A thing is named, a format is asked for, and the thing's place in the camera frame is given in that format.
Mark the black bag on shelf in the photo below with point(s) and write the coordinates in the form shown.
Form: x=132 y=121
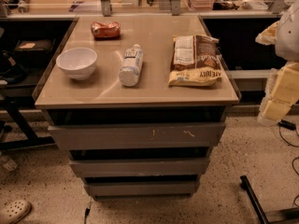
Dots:
x=34 y=53

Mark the grey bottom drawer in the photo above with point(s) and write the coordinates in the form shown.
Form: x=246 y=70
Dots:
x=142 y=188

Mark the white perforated clog shoe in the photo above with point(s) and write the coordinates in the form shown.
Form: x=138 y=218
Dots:
x=14 y=212

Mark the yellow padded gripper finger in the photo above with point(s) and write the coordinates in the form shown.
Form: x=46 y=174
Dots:
x=281 y=93

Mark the white plastic bottle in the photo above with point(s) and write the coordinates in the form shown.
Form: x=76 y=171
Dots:
x=131 y=66

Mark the brown yellow snack bag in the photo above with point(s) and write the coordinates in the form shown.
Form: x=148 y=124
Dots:
x=194 y=61

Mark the grey top drawer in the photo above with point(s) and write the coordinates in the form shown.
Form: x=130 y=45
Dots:
x=125 y=136

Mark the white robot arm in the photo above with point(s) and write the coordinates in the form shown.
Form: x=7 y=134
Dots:
x=284 y=35

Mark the grey drawer cabinet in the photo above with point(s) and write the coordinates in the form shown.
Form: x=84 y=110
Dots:
x=103 y=100

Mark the grey drawer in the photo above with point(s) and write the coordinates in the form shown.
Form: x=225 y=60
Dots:
x=142 y=188
x=141 y=167
x=125 y=136

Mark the white bowl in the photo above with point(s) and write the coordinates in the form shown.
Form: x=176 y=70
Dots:
x=77 y=63

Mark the red crumpled chip bag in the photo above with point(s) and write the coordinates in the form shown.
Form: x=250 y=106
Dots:
x=106 y=30

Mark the black table leg frame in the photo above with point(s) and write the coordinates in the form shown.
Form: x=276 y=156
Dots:
x=32 y=140

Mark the grey middle drawer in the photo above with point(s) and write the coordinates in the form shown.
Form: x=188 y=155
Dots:
x=141 y=167

